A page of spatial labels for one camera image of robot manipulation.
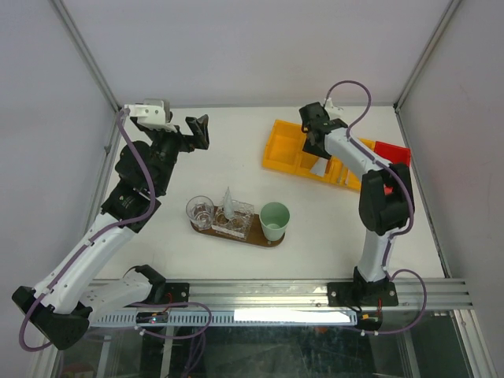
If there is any yellow bin left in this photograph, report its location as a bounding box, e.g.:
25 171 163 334
262 120 306 174

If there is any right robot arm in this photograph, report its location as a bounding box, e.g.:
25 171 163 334
299 102 414 308

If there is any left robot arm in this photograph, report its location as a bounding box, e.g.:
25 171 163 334
12 110 209 352

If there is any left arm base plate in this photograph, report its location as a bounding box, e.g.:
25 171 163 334
132 282 190 308

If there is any white cable duct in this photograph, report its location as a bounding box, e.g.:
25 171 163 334
91 309 358 328

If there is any clear glass tumbler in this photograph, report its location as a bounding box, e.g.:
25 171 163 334
186 195 215 230

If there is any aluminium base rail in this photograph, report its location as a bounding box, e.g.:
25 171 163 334
86 278 473 312

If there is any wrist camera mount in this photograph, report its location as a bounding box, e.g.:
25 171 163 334
323 98 343 119
124 98 176 132

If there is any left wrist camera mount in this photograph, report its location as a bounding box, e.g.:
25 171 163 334
124 98 176 132

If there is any grey toothbrush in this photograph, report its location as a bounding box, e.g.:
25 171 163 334
337 167 347 186

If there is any white toothpaste tube black cap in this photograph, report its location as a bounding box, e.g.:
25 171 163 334
223 187 235 220

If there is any yellow bin middle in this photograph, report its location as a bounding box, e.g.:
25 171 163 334
295 131 332 183

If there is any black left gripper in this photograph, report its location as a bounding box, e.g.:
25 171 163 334
148 114 209 194

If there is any red plastic bin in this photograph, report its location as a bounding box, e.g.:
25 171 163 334
373 140 412 196

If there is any green plastic cup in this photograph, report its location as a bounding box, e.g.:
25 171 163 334
259 202 291 242

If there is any wooden oval tray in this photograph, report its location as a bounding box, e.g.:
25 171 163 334
190 213 285 248

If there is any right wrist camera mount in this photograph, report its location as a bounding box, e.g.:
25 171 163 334
323 98 343 119

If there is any clear glass holder block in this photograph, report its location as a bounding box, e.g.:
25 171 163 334
212 200 255 241

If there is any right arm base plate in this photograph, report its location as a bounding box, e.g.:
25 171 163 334
327 281 398 308

